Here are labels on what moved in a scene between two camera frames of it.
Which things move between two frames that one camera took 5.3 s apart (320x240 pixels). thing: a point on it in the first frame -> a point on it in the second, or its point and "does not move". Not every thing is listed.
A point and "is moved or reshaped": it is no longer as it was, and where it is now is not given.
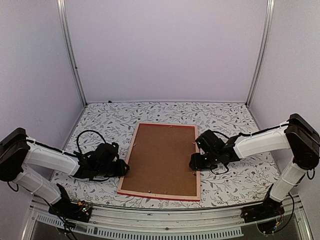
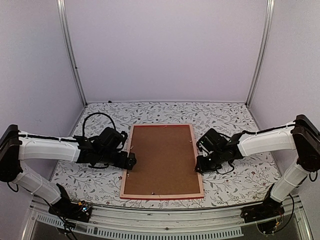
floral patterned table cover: (247, 183) does not move
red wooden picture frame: (198, 197) is moved or reshaped
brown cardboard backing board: (159, 163) does not move
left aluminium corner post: (61, 7) does not move
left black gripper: (120, 172) -> (130, 164)
